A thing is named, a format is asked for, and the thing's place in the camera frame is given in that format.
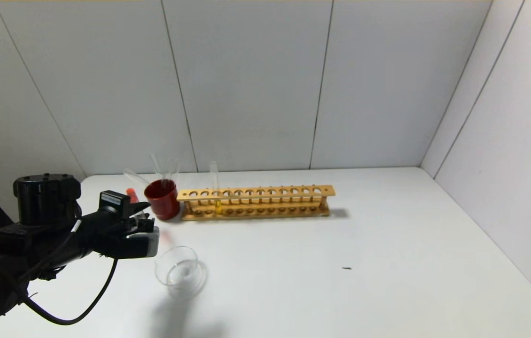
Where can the red plastic cup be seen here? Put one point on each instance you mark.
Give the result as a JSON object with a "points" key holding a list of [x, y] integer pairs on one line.
{"points": [[164, 203]]}

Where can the empty clear glass test tube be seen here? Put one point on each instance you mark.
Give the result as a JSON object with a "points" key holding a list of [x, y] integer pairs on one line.
{"points": [[174, 170], [136, 177], [157, 166]]}

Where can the wooden test tube rack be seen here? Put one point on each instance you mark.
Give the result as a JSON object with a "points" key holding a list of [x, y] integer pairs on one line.
{"points": [[265, 192]]}

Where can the test tube with red pigment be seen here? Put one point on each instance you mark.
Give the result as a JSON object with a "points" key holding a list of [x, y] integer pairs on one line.
{"points": [[131, 195]]}

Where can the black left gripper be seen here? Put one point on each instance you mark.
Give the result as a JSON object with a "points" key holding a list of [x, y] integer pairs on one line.
{"points": [[114, 202]]}

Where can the test tube with yellow pigment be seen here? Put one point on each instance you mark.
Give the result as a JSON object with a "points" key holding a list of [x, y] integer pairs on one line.
{"points": [[215, 178]]}

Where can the clear glass beaker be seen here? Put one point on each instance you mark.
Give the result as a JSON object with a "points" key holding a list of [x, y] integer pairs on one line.
{"points": [[180, 274]]}

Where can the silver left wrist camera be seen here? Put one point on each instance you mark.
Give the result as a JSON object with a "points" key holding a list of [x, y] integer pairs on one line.
{"points": [[145, 245]]}

